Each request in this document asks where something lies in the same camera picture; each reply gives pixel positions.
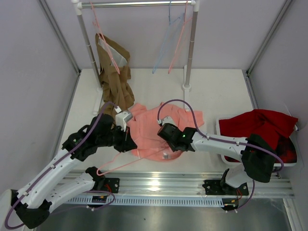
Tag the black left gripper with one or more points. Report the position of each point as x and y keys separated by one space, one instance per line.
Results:
x=127 y=143

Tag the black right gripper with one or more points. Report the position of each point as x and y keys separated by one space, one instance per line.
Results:
x=173 y=149

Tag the pink wire hanger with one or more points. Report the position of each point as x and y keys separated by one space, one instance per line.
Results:
x=120 y=164
x=185 y=21

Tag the pink skirt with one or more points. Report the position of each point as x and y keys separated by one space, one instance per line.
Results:
x=142 y=117

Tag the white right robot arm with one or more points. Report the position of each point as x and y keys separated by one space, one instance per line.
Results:
x=255 y=157

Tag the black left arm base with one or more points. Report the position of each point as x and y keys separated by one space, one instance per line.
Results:
x=103 y=183

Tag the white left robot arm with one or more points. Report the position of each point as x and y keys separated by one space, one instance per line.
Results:
x=38 y=199

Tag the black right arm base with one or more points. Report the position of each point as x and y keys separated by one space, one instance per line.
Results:
x=235 y=194

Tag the tan brown skirt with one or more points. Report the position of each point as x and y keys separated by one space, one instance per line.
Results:
x=115 y=84

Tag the pink hanger holding tan skirt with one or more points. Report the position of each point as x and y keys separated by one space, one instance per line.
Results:
x=100 y=33

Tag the red garment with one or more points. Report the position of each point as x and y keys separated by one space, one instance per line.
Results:
x=260 y=125

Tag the white perforated basket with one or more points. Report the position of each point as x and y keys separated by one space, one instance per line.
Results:
x=293 y=149

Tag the white garment rack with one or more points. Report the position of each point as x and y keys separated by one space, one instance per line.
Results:
x=79 y=6

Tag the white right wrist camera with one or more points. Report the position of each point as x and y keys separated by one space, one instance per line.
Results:
x=166 y=120

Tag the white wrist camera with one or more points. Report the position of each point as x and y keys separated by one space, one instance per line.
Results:
x=122 y=118
x=166 y=120

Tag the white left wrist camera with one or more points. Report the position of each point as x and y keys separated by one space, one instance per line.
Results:
x=122 y=118

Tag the aluminium mounting rail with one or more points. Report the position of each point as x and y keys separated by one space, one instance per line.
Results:
x=172 y=184

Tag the white slotted cable duct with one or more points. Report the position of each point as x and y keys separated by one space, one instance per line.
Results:
x=147 y=201

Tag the blue wire hanger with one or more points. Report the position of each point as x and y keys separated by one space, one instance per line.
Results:
x=173 y=26

